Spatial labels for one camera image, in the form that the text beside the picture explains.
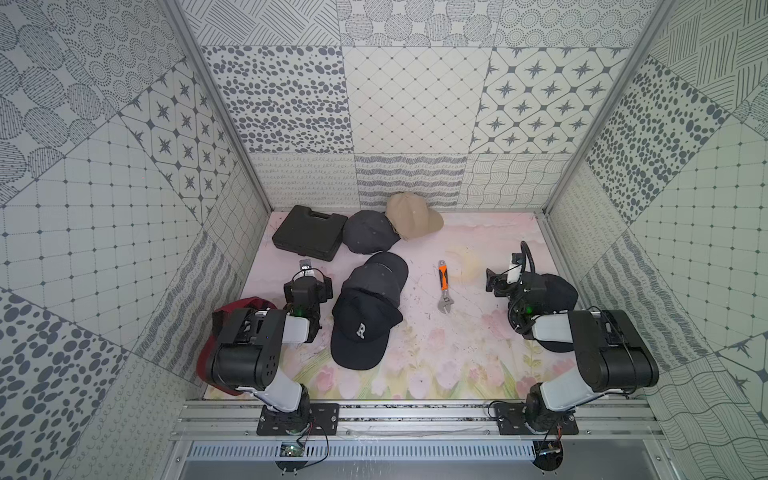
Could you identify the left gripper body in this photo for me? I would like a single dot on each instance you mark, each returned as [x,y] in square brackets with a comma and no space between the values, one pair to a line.
[306,284]

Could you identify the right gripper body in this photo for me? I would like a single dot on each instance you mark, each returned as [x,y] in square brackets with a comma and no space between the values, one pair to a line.
[498,282]

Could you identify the dark grey baseball cap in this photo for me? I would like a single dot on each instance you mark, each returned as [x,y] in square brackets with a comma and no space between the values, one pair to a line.
[369,232]

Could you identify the beige baseball cap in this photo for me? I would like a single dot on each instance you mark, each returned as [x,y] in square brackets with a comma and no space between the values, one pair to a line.
[411,217]

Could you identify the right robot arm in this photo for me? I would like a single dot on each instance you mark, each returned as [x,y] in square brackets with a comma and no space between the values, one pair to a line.
[610,354]

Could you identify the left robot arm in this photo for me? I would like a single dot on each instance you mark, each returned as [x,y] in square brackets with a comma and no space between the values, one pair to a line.
[242,355]

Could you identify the black cap with white logo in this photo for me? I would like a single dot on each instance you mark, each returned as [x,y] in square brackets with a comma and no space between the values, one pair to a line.
[362,322]

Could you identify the black cap at right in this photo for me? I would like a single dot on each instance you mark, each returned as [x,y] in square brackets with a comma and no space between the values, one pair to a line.
[538,310]

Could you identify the black cap behind front cap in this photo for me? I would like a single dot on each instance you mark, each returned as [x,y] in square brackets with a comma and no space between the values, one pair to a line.
[384,274]

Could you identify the red baseball cap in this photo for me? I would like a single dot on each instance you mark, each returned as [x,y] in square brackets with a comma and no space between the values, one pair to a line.
[221,318]

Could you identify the black plastic tool case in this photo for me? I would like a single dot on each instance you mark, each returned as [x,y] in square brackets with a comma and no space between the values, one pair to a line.
[310,233]

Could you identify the orange handled adjustable wrench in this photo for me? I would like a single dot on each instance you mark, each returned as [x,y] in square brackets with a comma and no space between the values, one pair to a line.
[445,302]

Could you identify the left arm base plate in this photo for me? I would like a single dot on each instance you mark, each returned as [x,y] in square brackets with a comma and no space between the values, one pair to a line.
[317,418]

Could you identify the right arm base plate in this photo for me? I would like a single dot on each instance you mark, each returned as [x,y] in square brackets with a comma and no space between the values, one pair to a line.
[519,419]

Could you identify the aluminium front rail frame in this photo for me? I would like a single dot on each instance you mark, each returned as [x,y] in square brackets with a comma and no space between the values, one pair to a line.
[610,438]

